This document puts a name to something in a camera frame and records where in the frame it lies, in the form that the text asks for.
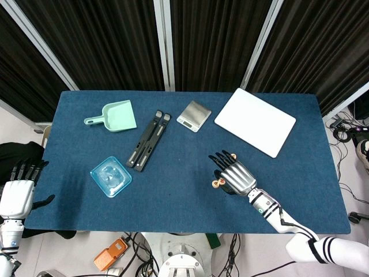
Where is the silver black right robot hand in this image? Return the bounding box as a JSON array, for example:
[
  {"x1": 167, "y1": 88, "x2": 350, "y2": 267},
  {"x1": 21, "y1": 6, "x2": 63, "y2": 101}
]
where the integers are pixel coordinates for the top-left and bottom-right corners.
[{"x1": 208, "y1": 149, "x2": 257, "y2": 197}]

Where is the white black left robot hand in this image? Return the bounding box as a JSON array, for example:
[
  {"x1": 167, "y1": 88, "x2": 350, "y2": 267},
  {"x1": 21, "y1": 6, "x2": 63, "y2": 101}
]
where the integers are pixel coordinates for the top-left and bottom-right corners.
[{"x1": 0, "y1": 159, "x2": 55, "y2": 219}]

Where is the black fabric bundle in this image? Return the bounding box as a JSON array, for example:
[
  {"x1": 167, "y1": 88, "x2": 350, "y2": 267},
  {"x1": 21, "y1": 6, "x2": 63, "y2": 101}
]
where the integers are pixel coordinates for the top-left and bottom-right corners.
[{"x1": 0, "y1": 141, "x2": 46, "y2": 181}]

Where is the white board with black edge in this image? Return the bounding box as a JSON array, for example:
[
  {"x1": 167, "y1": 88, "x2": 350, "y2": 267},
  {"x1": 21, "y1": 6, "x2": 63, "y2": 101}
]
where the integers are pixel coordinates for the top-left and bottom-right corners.
[{"x1": 214, "y1": 88, "x2": 297, "y2": 159}]

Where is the blue fabric tablecloth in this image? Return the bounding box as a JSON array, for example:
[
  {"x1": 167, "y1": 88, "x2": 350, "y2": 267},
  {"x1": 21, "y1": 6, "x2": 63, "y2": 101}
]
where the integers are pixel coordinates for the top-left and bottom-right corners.
[{"x1": 24, "y1": 91, "x2": 352, "y2": 235}]

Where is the beige chair edge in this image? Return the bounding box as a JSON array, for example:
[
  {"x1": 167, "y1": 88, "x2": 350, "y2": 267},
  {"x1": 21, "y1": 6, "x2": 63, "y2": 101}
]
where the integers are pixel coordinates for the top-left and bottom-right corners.
[{"x1": 42, "y1": 124, "x2": 53, "y2": 148}]

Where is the dark green flat object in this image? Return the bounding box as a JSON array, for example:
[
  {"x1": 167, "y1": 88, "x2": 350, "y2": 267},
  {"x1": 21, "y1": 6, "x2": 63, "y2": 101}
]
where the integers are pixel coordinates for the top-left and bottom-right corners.
[{"x1": 205, "y1": 233, "x2": 222, "y2": 249}]

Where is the silver digital kitchen scale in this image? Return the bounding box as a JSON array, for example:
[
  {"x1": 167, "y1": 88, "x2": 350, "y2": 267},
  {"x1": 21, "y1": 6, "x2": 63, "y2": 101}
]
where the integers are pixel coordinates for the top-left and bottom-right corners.
[{"x1": 176, "y1": 100, "x2": 212, "y2": 133}]

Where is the white robot torso base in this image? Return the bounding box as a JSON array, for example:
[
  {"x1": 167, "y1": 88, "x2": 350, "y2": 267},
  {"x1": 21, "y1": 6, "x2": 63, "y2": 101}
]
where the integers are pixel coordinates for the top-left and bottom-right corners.
[{"x1": 142, "y1": 231, "x2": 223, "y2": 277}]

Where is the black folding laptop stand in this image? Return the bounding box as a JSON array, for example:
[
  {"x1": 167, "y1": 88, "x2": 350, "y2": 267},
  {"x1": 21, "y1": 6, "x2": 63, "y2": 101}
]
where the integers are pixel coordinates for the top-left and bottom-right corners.
[{"x1": 126, "y1": 110, "x2": 171, "y2": 173}]

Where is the clear turquoise plastic tray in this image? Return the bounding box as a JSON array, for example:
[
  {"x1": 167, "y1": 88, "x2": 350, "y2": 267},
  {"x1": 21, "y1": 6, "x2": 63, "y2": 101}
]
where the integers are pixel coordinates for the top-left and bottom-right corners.
[{"x1": 89, "y1": 156, "x2": 133, "y2": 199}]

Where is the orange pedal box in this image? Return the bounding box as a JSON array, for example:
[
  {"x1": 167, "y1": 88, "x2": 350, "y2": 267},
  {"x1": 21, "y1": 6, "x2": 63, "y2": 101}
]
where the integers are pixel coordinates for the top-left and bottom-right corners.
[{"x1": 93, "y1": 237, "x2": 130, "y2": 271}]

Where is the black stand foot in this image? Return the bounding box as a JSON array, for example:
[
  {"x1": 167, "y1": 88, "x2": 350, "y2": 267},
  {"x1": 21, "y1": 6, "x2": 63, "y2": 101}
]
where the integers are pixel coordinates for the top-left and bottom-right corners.
[{"x1": 348, "y1": 211, "x2": 369, "y2": 224}]

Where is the black pleated curtain panel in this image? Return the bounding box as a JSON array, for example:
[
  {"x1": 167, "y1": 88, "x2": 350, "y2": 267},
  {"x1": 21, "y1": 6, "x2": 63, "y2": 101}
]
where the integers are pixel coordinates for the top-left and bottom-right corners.
[
  {"x1": 0, "y1": 5, "x2": 71, "y2": 123},
  {"x1": 247, "y1": 0, "x2": 369, "y2": 118},
  {"x1": 16, "y1": 0, "x2": 167, "y2": 92},
  {"x1": 170, "y1": 0, "x2": 273, "y2": 93}
]

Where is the white black sneaker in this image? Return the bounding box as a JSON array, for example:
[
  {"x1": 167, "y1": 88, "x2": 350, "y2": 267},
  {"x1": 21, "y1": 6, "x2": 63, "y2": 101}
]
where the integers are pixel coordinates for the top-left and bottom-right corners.
[{"x1": 356, "y1": 139, "x2": 369, "y2": 175}]

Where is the light green plastic dustpan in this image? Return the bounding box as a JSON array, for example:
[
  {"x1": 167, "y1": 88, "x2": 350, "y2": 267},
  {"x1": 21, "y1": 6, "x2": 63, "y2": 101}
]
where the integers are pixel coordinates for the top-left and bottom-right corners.
[{"x1": 84, "y1": 99, "x2": 138, "y2": 134}]

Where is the black equipment box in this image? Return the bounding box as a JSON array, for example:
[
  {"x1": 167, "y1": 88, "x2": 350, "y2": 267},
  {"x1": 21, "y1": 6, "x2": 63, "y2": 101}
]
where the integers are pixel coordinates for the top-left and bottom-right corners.
[{"x1": 347, "y1": 99, "x2": 369, "y2": 122}]

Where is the black cable bundle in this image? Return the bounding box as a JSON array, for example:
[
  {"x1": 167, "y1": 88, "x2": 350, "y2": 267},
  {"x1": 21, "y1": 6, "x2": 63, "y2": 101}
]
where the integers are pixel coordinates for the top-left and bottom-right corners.
[
  {"x1": 122, "y1": 230, "x2": 162, "y2": 277},
  {"x1": 226, "y1": 233, "x2": 242, "y2": 277}
]

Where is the black floor cable tangle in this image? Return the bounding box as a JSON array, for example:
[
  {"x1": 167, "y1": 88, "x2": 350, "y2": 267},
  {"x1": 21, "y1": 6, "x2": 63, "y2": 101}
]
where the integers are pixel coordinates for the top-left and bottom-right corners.
[{"x1": 325, "y1": 114, "x2": 369, "y2": 203}]

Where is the white partition frame post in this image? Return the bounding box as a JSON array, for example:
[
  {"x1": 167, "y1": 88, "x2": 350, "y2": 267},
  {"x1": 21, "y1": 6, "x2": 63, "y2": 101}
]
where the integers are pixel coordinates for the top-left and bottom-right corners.
[
  {"x1": 240, "y1": 0, "x2": 282, "y2": 89},
  {"x1": 0, "y1": 0, "x2": 79, "y2": 91},
  {"x1": 321, "y1": 82, "x2": 369, "y2": 123},
  {"x1": 153, "y1": 0, "x2": 176, "y2": 92}
]

